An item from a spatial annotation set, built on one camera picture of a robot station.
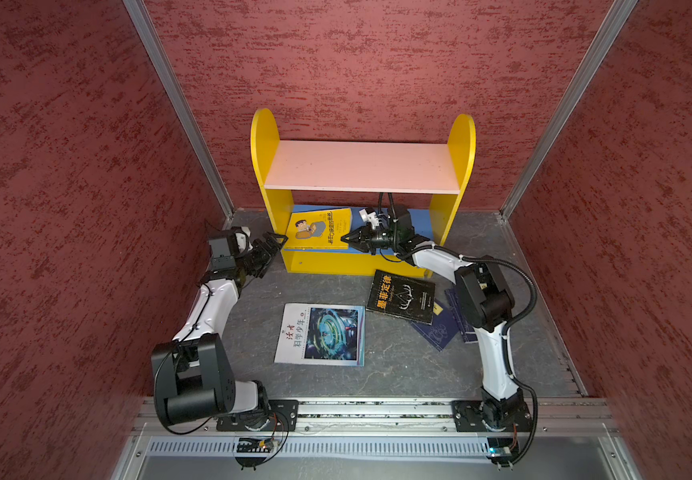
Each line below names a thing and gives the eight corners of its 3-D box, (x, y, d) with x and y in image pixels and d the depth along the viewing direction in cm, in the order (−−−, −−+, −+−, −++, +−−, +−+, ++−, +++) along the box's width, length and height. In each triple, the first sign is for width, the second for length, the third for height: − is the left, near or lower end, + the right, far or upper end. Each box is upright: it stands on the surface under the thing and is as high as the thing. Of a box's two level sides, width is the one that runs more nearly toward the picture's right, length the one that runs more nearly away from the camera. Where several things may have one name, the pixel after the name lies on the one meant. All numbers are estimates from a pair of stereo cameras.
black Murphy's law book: (366, 309, 95) (366, 305, 93) (375, 273, 104) (375, 269, 102) (431, 324, 92) (433, 321, 90) (434, 286, 101) (436, 282, 99)
